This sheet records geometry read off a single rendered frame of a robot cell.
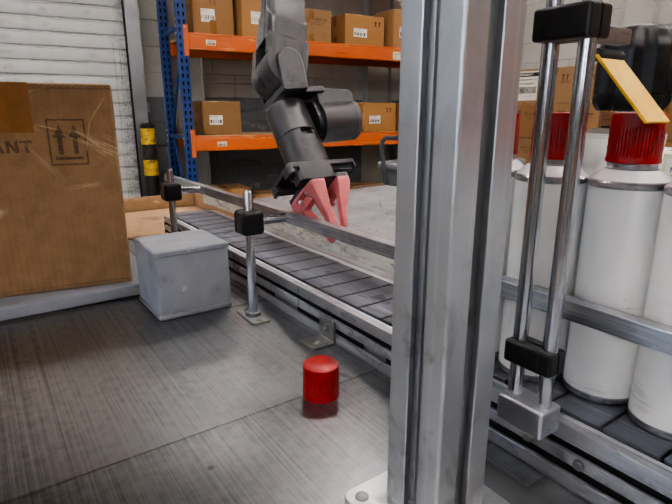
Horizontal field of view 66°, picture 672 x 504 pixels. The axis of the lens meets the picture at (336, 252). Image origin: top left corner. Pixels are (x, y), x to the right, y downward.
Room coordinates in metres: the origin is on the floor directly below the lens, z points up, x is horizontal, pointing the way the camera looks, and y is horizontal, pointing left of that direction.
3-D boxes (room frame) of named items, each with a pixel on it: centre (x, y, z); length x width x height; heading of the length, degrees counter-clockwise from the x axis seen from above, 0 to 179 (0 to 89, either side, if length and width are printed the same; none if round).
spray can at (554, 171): (0.39, -0.16, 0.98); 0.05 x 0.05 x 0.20
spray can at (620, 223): (0.35, -0.20, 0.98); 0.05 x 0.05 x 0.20
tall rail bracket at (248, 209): (0.63, 0.09, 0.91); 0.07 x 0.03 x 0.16; 125
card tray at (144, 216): (1.22, 0.41, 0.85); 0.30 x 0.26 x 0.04; 35
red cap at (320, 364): (0.43, 0.01, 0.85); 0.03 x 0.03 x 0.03
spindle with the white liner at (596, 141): (0.63, -0.34, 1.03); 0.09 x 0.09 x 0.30
